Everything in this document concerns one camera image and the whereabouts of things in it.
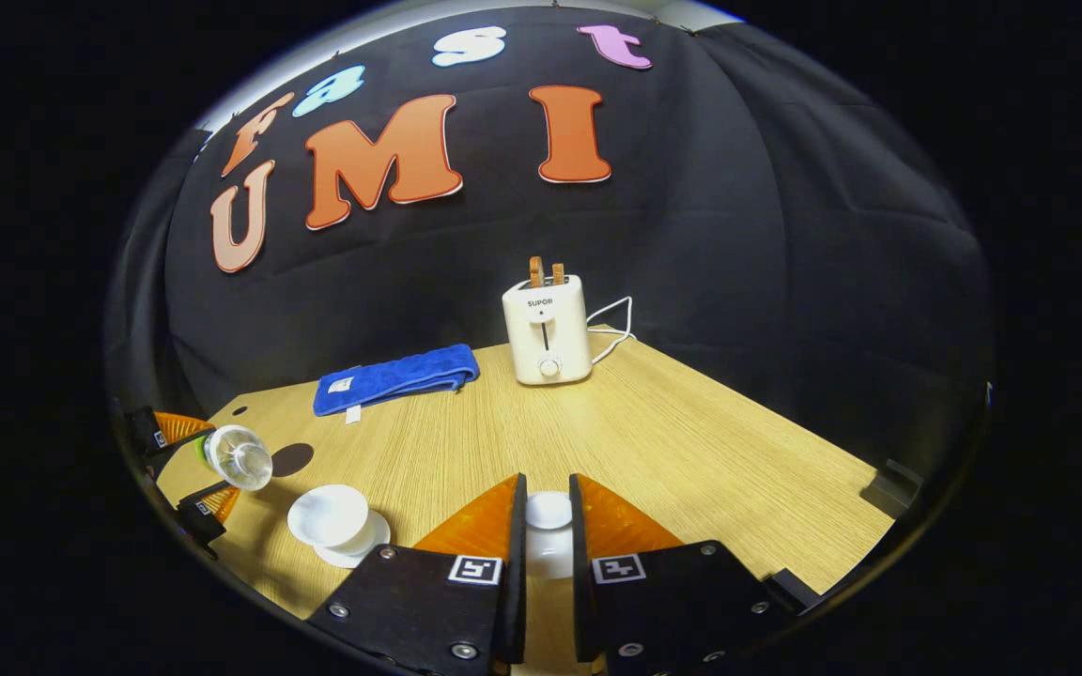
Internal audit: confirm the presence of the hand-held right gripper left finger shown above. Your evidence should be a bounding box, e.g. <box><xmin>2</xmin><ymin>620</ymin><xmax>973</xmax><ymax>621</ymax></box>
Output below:
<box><xmin>304</xmin><ymin>472</ymin><xmax>529</xmax><ymax>676</ymax></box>

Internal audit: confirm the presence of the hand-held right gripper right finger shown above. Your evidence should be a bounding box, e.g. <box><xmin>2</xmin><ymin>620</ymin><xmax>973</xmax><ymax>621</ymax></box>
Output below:
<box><xmin>569</xmin><ymin>473</ymin><xmax>786</xmax><ymax>676</ymax></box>

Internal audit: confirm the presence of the clear green-label water bottle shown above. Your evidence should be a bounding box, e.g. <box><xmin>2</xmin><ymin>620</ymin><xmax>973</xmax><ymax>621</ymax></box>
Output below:
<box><xmin>192</xmin><ymin>424</ymin><xmax>274</xmax><ymax>492</ymax></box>

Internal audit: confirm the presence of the white teacup lid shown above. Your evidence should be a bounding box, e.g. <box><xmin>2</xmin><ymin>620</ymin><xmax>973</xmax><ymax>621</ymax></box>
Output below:
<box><xmin>522</xmin><ymin>491</ymin><xmax>576</xmax><ymax>581</ymax></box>

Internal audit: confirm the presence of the dark round coaster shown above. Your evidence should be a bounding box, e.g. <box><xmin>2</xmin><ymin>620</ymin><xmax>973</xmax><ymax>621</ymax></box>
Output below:
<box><xmin>269</xmin><ymin>442</ymin><xmax>316</xmax><ymax>478</ymax></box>

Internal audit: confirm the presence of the white teacup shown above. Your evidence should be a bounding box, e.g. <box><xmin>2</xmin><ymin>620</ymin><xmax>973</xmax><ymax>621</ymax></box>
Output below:
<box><xmin>286</xmin><ymin>484</ymin><xmax>371</xmax><ymax>549</ymax></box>

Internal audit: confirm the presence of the blue folded towel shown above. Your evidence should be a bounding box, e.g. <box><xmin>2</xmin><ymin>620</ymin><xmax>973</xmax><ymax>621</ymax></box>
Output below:
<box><xmin>313</xmin><ymin>344</ymin><xmax>482</xmax><ymax>423</ymax></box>

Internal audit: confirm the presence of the cream toaster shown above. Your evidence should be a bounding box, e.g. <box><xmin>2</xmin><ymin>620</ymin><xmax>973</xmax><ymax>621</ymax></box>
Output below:
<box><xmin>502</xmin><ymin>274</ymin><xmax>594</xmax><ymax>387</ymax></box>

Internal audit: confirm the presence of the black backdrop cloth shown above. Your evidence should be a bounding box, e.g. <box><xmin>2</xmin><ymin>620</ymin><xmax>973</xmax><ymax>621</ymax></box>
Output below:
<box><xmin>104</xmin><ymin>5</ymin><xmax>993</xmax><ymax>489</ymax></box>

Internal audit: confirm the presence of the white toaster cable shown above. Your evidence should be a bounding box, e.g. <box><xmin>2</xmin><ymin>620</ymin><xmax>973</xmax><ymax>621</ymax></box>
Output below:
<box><xmin>586</xmin><ymin>297</ymin><xmax>636</xmax><ymax>365</ymax></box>

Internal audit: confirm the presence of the black table edge bracket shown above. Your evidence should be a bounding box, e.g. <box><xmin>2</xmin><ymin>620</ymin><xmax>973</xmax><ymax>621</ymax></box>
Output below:
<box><xmin>860</xmin><ymin>458</ymin><xmax>925</xmax><ymax>519</ymax></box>

